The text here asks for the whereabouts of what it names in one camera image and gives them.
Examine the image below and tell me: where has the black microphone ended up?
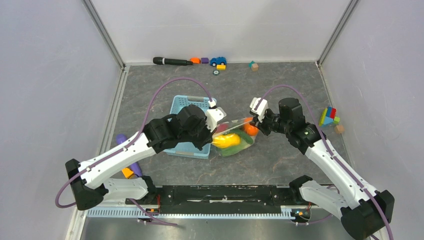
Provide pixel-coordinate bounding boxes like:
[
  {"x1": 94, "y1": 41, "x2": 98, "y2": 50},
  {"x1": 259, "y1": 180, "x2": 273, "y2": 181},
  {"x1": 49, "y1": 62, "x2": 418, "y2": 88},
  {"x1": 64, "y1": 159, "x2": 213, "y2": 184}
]
[{"x1": 152, "y1": 56, "x2": 194, "y2": 66}]

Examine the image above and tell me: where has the black mounting base plate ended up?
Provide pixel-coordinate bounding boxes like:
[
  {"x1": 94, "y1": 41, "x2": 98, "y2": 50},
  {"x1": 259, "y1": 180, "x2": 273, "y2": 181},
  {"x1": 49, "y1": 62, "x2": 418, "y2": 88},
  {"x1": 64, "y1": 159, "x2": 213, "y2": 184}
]
[{"x1": 137, "y1": 185, "x2": 309, "y2": 215}]

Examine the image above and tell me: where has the yellow toy brick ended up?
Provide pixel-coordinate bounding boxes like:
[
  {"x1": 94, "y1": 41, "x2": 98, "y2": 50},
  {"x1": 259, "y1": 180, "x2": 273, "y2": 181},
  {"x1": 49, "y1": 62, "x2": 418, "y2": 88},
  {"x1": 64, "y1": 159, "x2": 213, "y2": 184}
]
[{"x1": 216, "y1": 64, "x2": 227, "y2": 71}]

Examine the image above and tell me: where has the yellow toy lemon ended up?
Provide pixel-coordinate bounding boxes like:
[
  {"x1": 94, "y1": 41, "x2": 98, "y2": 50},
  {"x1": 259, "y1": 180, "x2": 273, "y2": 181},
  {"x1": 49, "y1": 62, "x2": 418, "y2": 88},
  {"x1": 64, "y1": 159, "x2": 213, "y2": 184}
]
[{"x1": 211, "y1": 133, "x2": 242, "y2": 149}]

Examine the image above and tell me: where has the orange yellow wedge block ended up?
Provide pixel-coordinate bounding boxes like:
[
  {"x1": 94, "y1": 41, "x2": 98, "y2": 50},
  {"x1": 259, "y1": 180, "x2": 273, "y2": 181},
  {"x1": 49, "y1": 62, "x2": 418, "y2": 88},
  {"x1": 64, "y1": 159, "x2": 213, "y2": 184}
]
[{"x1": 121, "y1": 167, "x2": 136, "y2": 179}]

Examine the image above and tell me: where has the blue toy car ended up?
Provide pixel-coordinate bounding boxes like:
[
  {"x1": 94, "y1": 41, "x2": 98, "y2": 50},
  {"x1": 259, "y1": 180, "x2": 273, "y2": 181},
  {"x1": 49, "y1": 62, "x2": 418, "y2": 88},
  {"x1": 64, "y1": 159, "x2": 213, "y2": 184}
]
[{"x1": 209, "y1": 56, "x2": 227, "y2": 67}]

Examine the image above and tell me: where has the orange toy fruit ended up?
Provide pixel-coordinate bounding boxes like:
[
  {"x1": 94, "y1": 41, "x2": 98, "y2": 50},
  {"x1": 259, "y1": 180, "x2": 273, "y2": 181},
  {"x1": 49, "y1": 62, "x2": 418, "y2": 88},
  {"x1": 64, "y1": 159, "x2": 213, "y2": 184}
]
[{"x1": 243, "y1": 117, "x2": 259, "y2": 137}]

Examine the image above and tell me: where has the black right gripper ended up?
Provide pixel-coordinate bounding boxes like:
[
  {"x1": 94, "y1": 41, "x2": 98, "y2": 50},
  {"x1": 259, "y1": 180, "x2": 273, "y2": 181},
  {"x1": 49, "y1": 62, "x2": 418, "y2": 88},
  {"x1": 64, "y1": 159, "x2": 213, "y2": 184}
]
[{"x1": 250, "y1": 108, "x2": 291, "y2": 136}]

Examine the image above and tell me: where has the red toy apple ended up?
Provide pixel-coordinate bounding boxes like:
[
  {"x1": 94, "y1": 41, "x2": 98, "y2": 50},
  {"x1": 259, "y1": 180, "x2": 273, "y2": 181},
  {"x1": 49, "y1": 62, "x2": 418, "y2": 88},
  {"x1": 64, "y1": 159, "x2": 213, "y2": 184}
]
[{"x1": 216, "y1": 123, "x2": 228, "y2": 133}]

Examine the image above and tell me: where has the small wooden cube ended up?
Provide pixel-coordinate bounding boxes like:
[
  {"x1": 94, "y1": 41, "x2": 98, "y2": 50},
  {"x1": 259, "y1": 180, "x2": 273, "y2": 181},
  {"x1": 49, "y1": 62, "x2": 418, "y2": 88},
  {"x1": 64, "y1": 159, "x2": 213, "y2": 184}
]
[{"x1": 334, "y1": 124, "x2": 345, "y2": 134}]

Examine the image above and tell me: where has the green toy cucumber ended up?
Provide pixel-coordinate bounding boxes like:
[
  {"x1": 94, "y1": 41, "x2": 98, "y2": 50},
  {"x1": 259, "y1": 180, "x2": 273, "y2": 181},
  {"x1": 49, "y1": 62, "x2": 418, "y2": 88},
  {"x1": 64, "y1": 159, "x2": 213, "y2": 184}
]
[{"x1": 217, "y1": 129, "x2": 256, "y2": 157}]

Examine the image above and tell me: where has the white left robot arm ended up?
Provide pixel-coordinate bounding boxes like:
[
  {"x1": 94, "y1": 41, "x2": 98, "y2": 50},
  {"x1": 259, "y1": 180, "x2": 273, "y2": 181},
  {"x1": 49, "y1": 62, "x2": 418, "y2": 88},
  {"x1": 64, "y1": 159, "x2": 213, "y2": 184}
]
[{"x1": 65, "y1": 104, "x2": 226, "y2": 211}]

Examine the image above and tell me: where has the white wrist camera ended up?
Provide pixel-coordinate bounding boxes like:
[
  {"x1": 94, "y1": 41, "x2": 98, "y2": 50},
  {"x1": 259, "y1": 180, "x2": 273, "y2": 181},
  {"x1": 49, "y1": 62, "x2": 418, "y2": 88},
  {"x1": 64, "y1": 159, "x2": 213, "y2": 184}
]
[
  {"x1": 249, "y1": 97, "x2": 268, "y2": 123},
  {"x1": 205, "y1": 99, "x2": 227, "y2": 133}
]

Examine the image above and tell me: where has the clear dotted zip top bag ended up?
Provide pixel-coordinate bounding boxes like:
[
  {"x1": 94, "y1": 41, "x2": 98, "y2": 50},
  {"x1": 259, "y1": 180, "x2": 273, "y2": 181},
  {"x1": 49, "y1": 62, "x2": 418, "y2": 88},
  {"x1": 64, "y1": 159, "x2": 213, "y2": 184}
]
[{"x1": 211, "y1": 117, "x2": 259, "y2": 157}]

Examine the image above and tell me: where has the multicolour toy brick stack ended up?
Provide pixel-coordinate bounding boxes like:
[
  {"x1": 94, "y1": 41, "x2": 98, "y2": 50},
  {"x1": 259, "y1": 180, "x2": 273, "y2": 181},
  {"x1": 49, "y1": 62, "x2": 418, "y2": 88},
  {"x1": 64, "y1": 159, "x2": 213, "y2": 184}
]
[{"x1": 319, "y1": 106, "x2": 340, "y2": 127}]

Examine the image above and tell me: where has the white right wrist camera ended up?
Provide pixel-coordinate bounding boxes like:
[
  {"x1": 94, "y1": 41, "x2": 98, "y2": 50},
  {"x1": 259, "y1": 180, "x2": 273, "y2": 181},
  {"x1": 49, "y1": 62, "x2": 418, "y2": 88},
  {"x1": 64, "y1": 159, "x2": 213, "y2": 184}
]
[{"x1": 249, "y1": 97, "x2": 268, "y2": 123}]

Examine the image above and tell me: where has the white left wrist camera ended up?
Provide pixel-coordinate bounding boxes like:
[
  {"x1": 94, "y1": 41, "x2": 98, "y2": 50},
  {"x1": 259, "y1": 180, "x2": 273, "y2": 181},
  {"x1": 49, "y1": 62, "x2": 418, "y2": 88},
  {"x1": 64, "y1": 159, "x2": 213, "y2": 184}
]
[{"x1": 205, "y1": 99, "x2": 227, "y2": 133}]

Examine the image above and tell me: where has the orange toy block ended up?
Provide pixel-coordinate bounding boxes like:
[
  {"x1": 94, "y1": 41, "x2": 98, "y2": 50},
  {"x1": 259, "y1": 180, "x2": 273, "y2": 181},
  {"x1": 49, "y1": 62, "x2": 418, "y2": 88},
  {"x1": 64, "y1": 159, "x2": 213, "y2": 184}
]
[{"x1": 189, "y1": 57, "x2": 202, "y2": 64}]

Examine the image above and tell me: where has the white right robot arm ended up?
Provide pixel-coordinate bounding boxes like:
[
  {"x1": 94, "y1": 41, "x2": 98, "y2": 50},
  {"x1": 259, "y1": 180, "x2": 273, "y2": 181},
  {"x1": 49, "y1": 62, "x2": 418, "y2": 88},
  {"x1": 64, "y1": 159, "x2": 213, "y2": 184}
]
[{"x1": 250, "y1": 97, "x2": 395, "y2": 240}]

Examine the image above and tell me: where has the purple toy block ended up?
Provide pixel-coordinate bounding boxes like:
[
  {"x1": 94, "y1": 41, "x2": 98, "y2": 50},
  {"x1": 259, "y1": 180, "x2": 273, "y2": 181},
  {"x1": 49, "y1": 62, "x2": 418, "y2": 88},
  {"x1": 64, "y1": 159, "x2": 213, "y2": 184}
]
[{"x1": 200, "y1": 57, "x2": 210, "y2": 64}]

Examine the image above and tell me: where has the light blue plastic basket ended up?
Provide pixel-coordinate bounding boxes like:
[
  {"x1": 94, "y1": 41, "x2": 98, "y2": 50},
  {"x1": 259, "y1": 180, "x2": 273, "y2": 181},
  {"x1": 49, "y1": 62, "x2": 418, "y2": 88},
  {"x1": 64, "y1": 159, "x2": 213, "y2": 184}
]
[{"x1": 163, "y1": 95, "x2": 218, "y2": 160}]

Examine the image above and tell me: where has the purple plastic cylinder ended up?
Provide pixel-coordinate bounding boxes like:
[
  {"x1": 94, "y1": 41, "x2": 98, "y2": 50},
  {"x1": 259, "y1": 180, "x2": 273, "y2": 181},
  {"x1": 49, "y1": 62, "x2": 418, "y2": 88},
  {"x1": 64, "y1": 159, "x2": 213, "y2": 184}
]
[{"x1": 115, "y1": 133, "x2": 143, "y2": 179}]

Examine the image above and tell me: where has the teal and wood cube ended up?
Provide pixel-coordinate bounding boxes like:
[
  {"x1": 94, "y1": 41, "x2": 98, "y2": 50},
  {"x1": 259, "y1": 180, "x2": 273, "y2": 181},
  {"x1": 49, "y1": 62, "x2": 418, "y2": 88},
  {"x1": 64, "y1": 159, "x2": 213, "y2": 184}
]
[{"x1": 249, "y1": 61, "x2": 259, "y2": 72}]

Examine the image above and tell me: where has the slotted cable duct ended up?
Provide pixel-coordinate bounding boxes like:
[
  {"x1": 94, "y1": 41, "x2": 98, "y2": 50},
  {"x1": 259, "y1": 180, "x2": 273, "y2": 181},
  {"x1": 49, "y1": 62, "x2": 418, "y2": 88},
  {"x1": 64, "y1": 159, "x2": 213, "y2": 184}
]
[{"x1": 86, "y1": 206, "x2": 296, "y2": 220}]

